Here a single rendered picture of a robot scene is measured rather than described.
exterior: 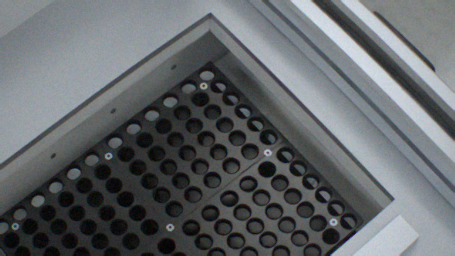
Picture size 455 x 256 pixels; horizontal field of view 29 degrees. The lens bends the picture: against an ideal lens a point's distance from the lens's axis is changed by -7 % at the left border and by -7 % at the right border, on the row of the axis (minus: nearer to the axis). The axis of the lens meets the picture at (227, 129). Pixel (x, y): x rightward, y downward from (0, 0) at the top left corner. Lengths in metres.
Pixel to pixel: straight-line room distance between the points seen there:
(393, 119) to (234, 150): 0.13
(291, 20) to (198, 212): 0.15
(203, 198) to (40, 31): 0.18
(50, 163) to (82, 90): 0.09
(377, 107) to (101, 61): 0.20
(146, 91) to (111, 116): 0.04
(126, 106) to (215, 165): 0.10
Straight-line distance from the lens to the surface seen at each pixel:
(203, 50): 0.78
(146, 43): 0.69
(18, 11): 0.70
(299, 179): 0.69
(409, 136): 0.63
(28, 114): 0.67
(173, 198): 0.68
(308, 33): 0.66
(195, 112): 0.71
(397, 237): 0.62
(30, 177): 0.74
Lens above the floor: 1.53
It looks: 63 degrees down
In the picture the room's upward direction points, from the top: 2 degrees clockwise
